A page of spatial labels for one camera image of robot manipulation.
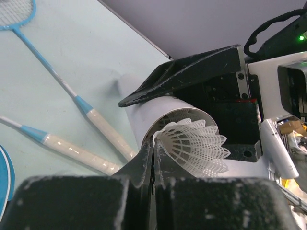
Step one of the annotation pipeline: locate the white shuttlecock tube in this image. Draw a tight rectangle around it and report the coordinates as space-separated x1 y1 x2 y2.
125 96 216 148

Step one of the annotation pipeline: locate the blue sport racket bag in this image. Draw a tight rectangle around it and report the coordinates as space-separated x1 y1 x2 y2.
0 146 15 218

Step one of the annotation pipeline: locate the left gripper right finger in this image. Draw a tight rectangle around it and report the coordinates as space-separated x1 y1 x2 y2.
153 140 195 186

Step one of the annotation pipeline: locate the left blue badminton racket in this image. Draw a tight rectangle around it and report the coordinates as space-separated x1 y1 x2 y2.
0 116 120 175

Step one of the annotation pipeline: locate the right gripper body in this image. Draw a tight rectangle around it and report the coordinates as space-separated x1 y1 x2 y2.
174 73 263 162

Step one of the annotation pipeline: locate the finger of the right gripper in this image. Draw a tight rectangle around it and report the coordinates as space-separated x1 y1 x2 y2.
118 44 244 107

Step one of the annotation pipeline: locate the right blue badminton racket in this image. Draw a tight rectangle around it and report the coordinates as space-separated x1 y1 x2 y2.
0 0 137 161

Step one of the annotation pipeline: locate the white shuttlecock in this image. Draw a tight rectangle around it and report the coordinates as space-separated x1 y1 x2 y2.
153 118 231 178

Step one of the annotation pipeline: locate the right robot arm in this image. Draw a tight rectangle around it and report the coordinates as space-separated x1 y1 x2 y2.
118 9 307 162

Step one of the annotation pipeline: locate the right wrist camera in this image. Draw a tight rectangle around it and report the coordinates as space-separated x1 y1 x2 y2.
246 52 307 119

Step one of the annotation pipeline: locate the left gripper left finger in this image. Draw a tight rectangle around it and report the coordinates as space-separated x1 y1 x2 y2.
114 140 153 187

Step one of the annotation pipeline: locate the blue badminton racket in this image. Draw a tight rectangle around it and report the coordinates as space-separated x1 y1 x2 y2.
0 0 137 161
0 116 120 175

